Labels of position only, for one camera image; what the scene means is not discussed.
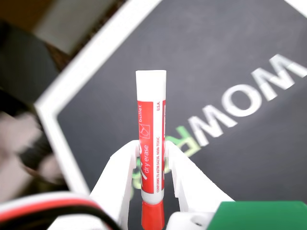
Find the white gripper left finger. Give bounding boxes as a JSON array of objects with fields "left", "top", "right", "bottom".
[{"left": 90, "top": 140, "right": 141, "bottom": 230}]

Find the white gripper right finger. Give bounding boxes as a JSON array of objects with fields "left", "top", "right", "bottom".
[{"left": 164, "top": 140, "right": 235, "bottom": 230}]

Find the red dry erase marker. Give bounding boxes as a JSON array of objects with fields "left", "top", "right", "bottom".
[{"left": 135, "top": 69, "right": 167, "bottom": 230}]

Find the dark mat with lettering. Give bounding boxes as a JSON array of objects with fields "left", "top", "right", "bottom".
[{"left": 34, "top": 0, "right": 307, "bottom": 230}]

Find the black blurred object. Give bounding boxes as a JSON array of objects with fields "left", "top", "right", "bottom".
[{"left": 0, "top": 21, "right": 60, "bottom": 111}]

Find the beige cardboard box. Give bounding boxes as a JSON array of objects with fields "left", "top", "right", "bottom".
[{"left": 32, "top": 0, "right": 127, "bottom": 55}]

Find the red black white wire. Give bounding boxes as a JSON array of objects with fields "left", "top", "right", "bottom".
[{"left": 0, "top": 193, "right": 123, "bottom": 230}]

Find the green printed mount block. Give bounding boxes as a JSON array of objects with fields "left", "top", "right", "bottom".
[{"left": 206, "top": 201, "right": 307, "bottom": 230}]

